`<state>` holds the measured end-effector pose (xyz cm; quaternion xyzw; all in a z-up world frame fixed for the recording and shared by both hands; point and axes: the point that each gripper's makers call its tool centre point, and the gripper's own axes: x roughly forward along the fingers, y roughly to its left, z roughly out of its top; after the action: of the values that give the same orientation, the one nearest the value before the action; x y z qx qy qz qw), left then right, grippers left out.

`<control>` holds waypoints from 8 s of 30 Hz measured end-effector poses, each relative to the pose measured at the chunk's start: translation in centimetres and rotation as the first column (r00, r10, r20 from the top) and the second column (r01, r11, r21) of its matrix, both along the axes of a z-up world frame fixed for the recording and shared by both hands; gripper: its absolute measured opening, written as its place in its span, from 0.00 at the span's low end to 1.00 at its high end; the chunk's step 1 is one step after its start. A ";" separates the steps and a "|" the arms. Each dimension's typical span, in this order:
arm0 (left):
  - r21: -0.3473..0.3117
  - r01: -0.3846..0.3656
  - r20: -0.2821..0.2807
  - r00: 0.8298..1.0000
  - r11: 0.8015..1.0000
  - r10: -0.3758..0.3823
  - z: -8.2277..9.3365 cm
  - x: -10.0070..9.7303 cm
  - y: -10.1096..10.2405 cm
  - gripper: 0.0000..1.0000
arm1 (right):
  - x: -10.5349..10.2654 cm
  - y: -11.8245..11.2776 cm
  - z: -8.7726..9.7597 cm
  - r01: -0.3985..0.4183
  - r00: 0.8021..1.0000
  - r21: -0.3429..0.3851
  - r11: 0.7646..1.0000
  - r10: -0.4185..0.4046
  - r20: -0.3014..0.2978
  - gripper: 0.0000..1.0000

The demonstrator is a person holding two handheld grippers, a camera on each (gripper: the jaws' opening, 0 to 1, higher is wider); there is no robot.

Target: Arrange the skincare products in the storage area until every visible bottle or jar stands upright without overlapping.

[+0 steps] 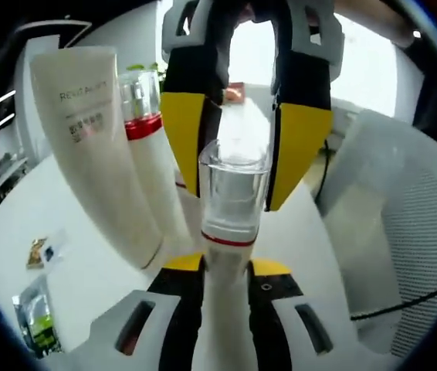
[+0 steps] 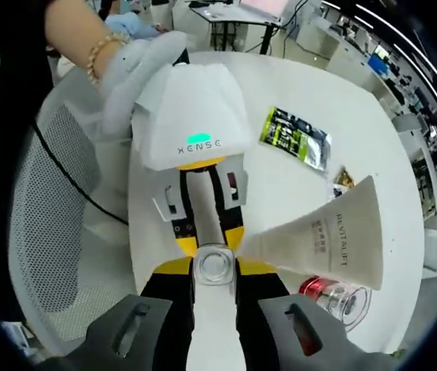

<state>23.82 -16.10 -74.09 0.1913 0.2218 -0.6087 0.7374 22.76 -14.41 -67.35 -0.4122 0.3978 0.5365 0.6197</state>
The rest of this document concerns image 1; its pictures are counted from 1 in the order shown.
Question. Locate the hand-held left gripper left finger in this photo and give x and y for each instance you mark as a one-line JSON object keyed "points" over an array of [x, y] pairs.
{"points": [[176, 309]]}

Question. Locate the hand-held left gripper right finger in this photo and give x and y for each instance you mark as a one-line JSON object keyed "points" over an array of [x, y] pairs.
{"points": [[272, 309]]}

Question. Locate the large red-collar pump bottle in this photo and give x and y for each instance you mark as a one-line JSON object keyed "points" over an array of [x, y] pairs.
{"points": [[153, 154]]}

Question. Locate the white skincare tube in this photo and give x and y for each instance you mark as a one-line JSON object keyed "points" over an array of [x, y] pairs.
{"points": [[87, 154]]}

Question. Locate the clear skincare sachet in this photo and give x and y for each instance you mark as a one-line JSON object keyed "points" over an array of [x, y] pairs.
{"points": [[54, 249]]}

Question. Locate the green skincare sachet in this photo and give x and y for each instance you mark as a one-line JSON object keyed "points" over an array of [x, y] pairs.
{"points": [[39, 317]]}

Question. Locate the gold foil skincare sachet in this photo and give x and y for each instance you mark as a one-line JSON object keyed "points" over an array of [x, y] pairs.
{"points": [[35, 253]]}

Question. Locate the red box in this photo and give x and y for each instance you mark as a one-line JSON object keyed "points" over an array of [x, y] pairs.
{"points": [[234, 92]]}

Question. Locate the green potted plant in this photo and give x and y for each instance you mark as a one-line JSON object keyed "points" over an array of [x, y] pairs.
{"points": [[145, 71]]}

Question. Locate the grey mesh office chair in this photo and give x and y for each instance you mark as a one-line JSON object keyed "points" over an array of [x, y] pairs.
{"points": [[396, 232]]}

